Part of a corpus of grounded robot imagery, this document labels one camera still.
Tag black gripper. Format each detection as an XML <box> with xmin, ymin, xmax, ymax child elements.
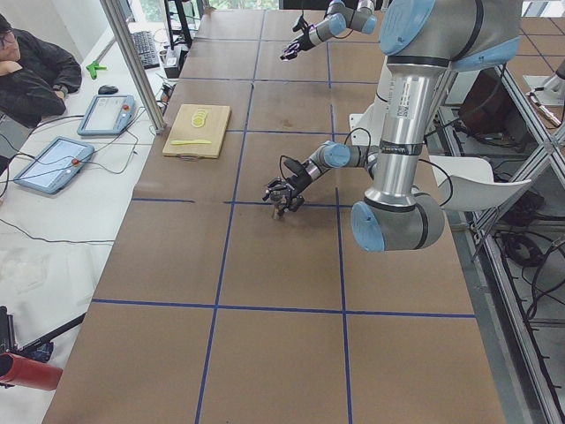
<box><xmin>262</xmin><ymin>172</ymin><xmax>313</xmax><ymax>214</ymax></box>
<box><xmin>280</xmin><ymin>31</ymin><xmax>315</xmax><ymax>60</ymax></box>

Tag steel jigger measuring cup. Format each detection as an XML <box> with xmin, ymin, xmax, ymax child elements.
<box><xmin>269</xmin><ymin>190</ymin><xmax>287</xmax><ymax>220</ymax></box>

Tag clear glass measuring cup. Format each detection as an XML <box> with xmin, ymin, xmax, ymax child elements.
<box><xmin>280</xmin><ymin>49</ymin><xmax>298</xmax><ymax>61</ymax></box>

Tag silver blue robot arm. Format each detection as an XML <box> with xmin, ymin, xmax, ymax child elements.
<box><xmin>265</xmin><ymin>1</ymin><xmax>522</xmax><ymax>252</ymax></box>
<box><xmin>280</xmin><ymin>0</ymin><xmax>383</xmax><ymax>61</ymax></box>

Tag bamboo cutting board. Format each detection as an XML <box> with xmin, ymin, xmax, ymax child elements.
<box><xmin>162</xmin><ymin>103</ymin><xmax>231</xmax><ymax>159</ymax></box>

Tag lemon slices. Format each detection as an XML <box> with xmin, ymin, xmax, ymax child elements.
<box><xmin>191</xmin><ymin>108</ymin><xmax>208</xmax><ymax>128</ymax></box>

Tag yellow plastic knife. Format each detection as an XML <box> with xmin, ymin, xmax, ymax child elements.
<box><xmin>170</xmin><ymin>139</ymin><xmax>212</xmax><ymax>146</ymax></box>

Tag black keyboard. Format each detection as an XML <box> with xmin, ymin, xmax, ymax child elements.
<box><xmin>131</xmin><ymin>31</ymin><xmax>160</xmax><ymax>69</ymax></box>

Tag white plastic chair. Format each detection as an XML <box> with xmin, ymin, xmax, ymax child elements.
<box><xmin>430</xmin><ymin>155</ymin><xmax>531</xmax><ymax>212</ymax></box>

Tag black computer mouse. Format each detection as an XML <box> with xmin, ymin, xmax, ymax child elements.
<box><xmin>97</xmin><ymin>85</ymin><xmax>119</xmax><ymax>95</ymax></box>

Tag far blue teach pendant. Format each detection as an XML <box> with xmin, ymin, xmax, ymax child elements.
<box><xmin>77</xmin><ymin>95</ymin><xmax>135</xmax><ymax>137</ymax></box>

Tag blue teach pendant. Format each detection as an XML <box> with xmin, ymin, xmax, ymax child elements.
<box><xmin>77</xmin><ymin>95</ymin><xmax>135</xmax><ymax>137</ymax></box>
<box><xmin>12</xmin><ymin>136</ymin><xmax>94</xmax><ymax>194</ymax></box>

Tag green plastic tool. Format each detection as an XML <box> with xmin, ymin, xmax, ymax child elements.
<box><xmin>86</xmin><ymin>61</ymin><xmax>107</xmax><ymax>80</ymax></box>

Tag near blue teach pendant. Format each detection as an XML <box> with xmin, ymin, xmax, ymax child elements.
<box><xmin>12</xmin><ymin>136</ymin><xmax>94</xmax><ymax>194</ymax></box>

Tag person in dark jacket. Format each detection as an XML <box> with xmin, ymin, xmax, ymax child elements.
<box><xmin>1</xmin><ymin>18</ymin><xmax>82</xmax><ymax>128</ymax></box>

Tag red cylinder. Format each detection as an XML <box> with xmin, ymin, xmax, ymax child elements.
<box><xmin>1</xmin><ymin>352</ymin><xmax>63</xmax><ymax>391</ymax></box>

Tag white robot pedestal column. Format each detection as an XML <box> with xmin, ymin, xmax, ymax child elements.
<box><xmin>350</xmin><ymin>64</ymin><xmax>391</xmax><ymax>146</ymax></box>

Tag aluminium frame post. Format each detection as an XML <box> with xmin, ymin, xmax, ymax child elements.
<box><xmin>100</xmin><ymin>0</ymin><xmax>165</xmax><ymax>134</ymax></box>

